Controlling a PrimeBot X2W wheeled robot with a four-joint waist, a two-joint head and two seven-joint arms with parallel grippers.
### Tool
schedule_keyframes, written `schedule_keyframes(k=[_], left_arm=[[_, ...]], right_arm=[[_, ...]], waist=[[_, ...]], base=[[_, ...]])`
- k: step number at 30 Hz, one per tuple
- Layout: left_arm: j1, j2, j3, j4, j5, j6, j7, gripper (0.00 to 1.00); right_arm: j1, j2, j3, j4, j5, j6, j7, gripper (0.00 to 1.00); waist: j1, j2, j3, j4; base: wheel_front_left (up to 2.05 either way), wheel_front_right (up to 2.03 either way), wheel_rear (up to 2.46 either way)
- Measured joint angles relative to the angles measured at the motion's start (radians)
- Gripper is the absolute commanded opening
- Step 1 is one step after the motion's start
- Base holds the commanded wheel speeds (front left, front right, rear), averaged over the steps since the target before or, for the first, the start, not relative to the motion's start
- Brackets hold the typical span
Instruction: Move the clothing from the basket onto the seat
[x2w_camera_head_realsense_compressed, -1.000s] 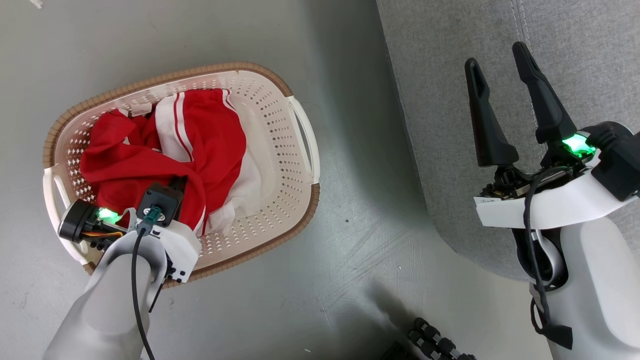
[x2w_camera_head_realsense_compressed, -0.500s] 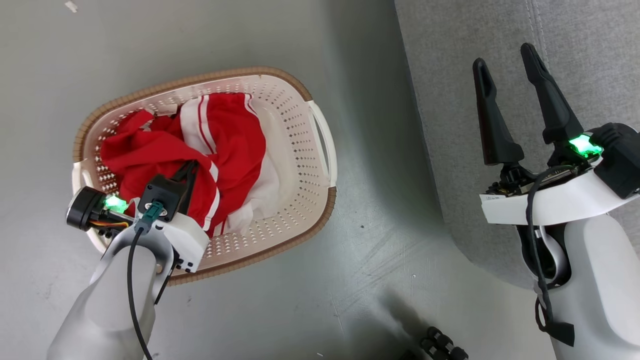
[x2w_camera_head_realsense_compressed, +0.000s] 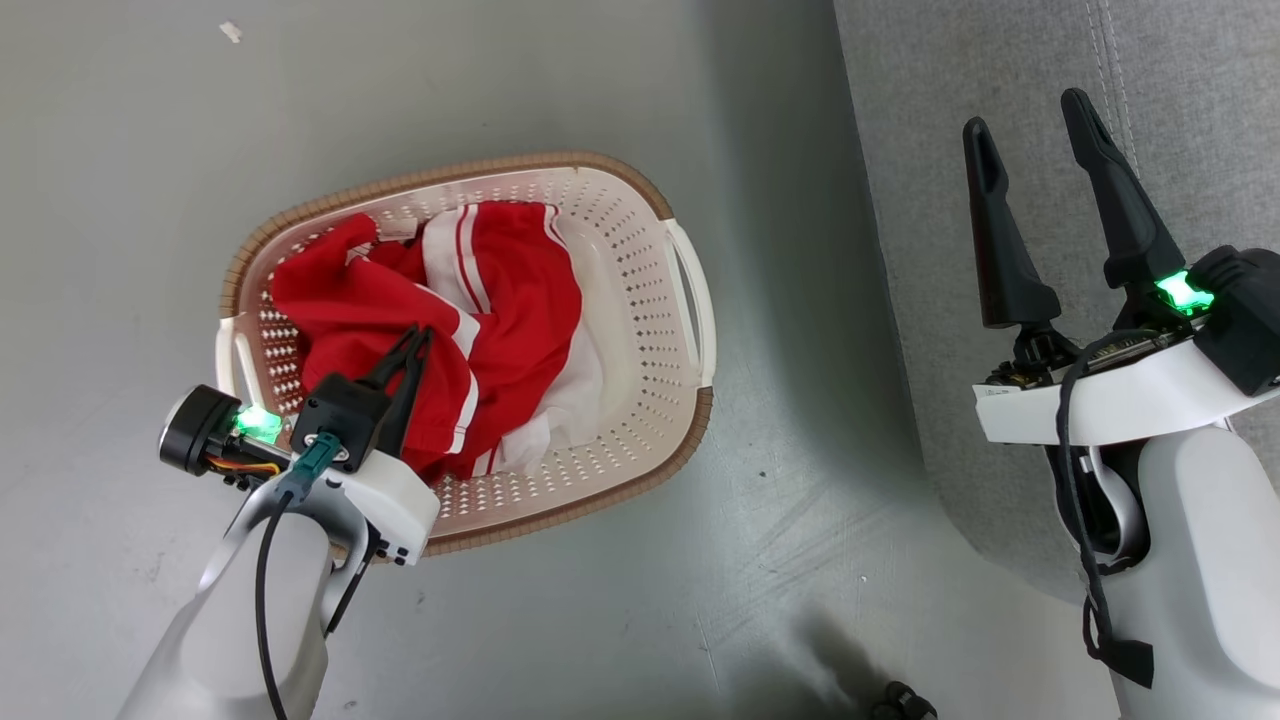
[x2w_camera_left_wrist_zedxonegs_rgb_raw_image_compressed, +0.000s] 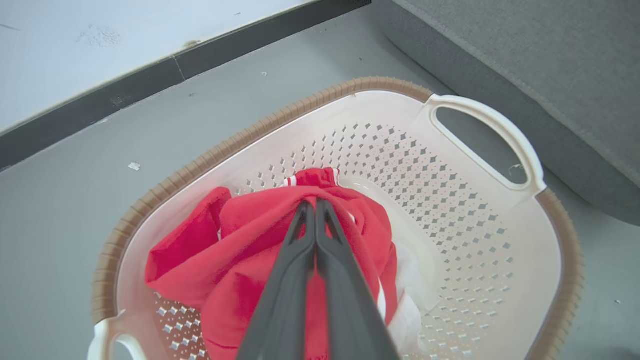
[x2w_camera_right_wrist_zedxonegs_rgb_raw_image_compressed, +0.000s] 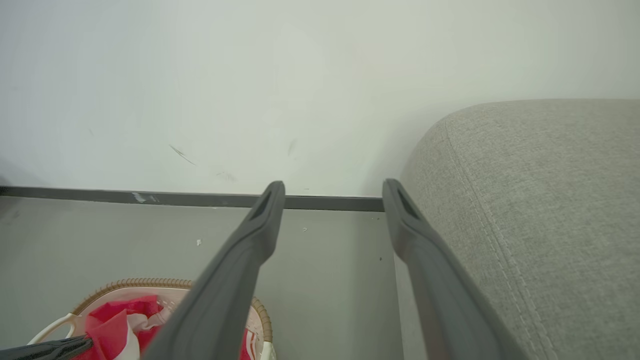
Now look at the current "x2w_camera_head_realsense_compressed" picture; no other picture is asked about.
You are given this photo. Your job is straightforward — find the beige perforated laundry basket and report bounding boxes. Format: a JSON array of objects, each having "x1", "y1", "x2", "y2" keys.
[{"x1": 215, "y1": 150, "x2": 719, "y2": 559}]

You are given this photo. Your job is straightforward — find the red and white striped garment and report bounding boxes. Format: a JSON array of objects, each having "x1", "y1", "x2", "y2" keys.
[{"x1": 400, "y1": 200, "x2": 607, "y2": 479}]

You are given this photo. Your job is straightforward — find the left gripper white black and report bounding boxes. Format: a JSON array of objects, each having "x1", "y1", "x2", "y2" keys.
[{"x1": 158, "y1": 325, "x2": 442, "y2": 568}]

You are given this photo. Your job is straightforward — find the grey fabric sofa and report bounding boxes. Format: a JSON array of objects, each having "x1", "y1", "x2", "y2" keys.
[{"x1": 833, "y1": 0, "x2": 1280, "y2": 603}]

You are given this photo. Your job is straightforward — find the red shorts with white stripe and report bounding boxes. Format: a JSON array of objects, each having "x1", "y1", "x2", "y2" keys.
[{"x1": 268, "y1": 212, "x2": 481, "y2": 483}]

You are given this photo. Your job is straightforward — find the black cable with teal plug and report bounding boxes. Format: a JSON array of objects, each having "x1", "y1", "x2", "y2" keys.
[{"x1": 254, "y1": 435, "x2": 337, "y2": 720}]

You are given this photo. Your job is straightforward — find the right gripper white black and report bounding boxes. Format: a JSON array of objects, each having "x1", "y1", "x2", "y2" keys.
[{"x1": 962, "y1": 87, "x2": 1280, "y2": 447}]

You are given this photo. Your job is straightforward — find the thin black cable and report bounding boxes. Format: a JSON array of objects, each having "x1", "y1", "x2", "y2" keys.
[{"x1": 323, "y1": 528, "x2": 379, "y2": 638}]

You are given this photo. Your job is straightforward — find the black cable with strap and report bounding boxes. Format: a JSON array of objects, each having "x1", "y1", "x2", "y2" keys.
[{"x1": 1054, "y1": 352, "x2": 1156, "y2": 690}]

